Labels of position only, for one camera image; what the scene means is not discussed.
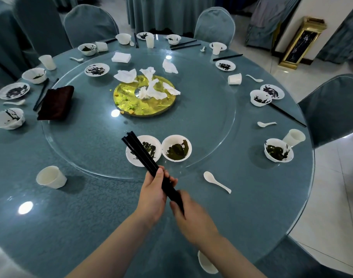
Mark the person's left hand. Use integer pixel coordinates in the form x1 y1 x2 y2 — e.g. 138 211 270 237
134 167 179 227

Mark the person's right hand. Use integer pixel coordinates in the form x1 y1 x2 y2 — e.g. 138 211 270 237
169 190 223 250

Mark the bundle of black chopsticks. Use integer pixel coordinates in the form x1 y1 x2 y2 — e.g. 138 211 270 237
121 131 185 215

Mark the blue covered chair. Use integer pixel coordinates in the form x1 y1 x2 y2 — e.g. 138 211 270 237
63 4 120 49
253 235 353 278
193 6 236 48
298 73 353 149
13 0 72 58

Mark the person's left forearm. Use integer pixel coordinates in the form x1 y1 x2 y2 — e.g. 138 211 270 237
66 212 157 278

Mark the person's right forearm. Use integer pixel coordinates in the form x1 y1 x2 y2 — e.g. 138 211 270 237
198 236 267 278

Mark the round blue table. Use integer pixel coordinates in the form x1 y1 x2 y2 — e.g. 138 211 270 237
0 33 315 278

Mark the yellow round disc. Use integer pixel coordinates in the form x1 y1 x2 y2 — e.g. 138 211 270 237
113 74 177 117

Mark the round glass turntable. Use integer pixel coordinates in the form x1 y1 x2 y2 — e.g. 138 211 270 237
42 50 237 180

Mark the crumpled white tissue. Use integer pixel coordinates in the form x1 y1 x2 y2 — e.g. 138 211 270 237
162 58 179 74
162 82 182 96
113 68 139 84
139 66 156 82
138 78 168 100

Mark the dark red cloth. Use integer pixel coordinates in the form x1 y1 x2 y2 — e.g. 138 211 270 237
37 85 75 121

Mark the folded white napkin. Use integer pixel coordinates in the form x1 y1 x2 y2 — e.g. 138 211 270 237
111 52 132 63

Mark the blue pleated table skirt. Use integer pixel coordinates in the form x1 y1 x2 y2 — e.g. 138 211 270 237
125 0 216 35

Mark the gold standing bin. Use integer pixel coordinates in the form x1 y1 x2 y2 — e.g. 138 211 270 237
278 16 328 70

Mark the blue clothed background table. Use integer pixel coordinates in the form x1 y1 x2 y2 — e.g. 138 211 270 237
0 0 39 90

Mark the blue draped curtain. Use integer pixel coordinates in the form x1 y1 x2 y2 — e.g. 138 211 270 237
245 0 303 51
315 0 353 64

